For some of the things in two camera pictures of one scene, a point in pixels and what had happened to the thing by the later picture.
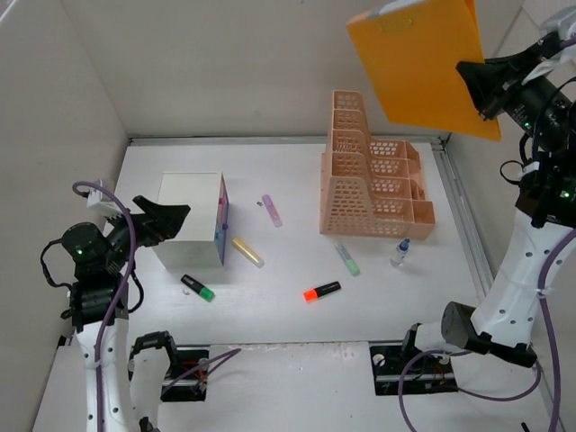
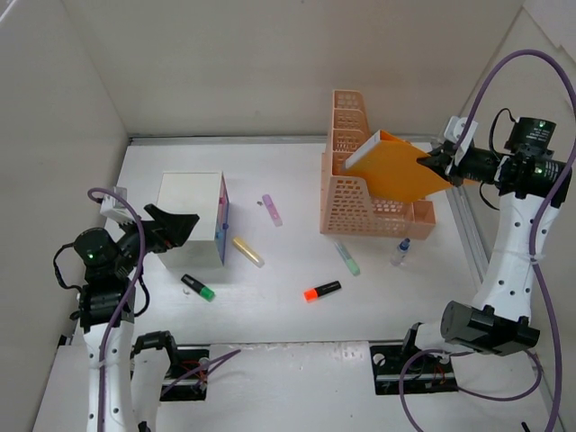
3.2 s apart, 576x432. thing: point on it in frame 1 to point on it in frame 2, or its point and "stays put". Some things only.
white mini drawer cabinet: [199, 240] stays put
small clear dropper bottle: [401, 250] stays put
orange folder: [410, 56] to [389, 166]
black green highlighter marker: [202, 291] stays put
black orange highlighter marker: [320, 292] stays put
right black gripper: [502, 95] to [451, 156]
